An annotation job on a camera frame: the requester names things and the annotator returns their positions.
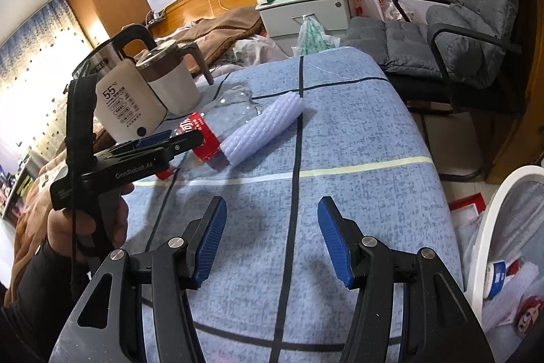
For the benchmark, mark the patterned curtain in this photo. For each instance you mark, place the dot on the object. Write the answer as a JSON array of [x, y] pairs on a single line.
[[37, 62]]

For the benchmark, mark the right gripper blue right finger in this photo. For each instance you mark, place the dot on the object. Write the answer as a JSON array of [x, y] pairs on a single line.
[[336, 234]]

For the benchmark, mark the white foam fruit net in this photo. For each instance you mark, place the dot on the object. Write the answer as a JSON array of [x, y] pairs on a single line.
[[263, 128]]

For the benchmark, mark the blue checked tablecloth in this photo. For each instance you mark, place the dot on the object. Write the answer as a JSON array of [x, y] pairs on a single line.
[[272, 295]]

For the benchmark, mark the left hand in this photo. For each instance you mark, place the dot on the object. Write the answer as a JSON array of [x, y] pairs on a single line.
[[62, 225]]

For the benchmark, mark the white brown mug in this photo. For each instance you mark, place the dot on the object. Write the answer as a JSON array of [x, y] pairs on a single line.
[[163, 68]]

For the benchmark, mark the white blue yogurt tub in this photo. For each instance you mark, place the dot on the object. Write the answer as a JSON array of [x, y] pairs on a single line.
[[497, 275]]

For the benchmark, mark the red cartoon can front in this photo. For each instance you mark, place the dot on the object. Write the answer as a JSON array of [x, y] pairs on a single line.
[[528, 314]]

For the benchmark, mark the white electric kettle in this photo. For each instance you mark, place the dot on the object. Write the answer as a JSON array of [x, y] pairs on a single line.
[[126, 107]]

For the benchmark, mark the grey padded armchair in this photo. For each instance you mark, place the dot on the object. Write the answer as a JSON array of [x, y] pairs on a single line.
[[402, 48]]

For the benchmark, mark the white bedside cabinet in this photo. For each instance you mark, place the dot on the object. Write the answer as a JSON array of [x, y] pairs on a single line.
[[283, 19]]

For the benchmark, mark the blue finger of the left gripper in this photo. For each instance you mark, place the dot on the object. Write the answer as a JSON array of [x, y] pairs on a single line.
[[153, 139]]

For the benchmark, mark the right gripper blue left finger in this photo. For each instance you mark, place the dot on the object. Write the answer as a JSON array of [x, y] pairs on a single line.
[[207, 238]]

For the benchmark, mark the white trash bin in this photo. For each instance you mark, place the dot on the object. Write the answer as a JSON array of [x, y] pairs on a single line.
[[510, 227]]

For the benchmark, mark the green white plastic bag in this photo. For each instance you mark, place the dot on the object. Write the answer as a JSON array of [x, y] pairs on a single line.
[[312, 39]]

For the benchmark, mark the clear cola bottle red cap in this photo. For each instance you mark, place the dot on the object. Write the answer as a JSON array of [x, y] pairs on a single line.
[[216, 120]]

